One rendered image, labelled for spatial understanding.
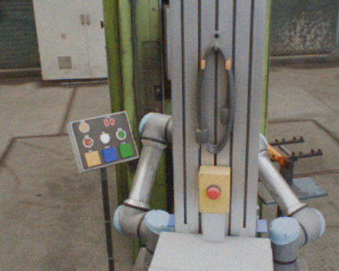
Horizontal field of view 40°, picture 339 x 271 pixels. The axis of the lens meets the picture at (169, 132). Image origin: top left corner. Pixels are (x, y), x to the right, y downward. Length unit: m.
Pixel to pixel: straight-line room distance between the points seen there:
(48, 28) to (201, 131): 6.85
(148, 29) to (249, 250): 1.69
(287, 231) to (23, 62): 7.46
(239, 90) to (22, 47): 7.68
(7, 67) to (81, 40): 1.63
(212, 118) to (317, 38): 8.13
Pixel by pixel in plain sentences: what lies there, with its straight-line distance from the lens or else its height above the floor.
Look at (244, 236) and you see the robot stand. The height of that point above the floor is 1.23.
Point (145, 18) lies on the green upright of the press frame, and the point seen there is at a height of 1.70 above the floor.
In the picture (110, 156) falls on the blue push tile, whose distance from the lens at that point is 2.61.
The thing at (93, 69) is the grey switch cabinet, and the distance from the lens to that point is 8.07.
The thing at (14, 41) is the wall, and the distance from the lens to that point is 8.82.
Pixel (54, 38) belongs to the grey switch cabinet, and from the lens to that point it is 8.04.
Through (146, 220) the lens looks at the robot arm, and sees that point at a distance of 1.91.
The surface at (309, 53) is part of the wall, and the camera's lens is 9.39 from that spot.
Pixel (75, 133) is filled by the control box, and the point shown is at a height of 1.14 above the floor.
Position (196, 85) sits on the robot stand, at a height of 1.70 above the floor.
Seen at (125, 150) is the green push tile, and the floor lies 1.01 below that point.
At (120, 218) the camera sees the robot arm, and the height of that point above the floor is 1.02.
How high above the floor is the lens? 2.04
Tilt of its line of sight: 21 degrees down
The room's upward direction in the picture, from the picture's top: 2 degrees counter-clockwise
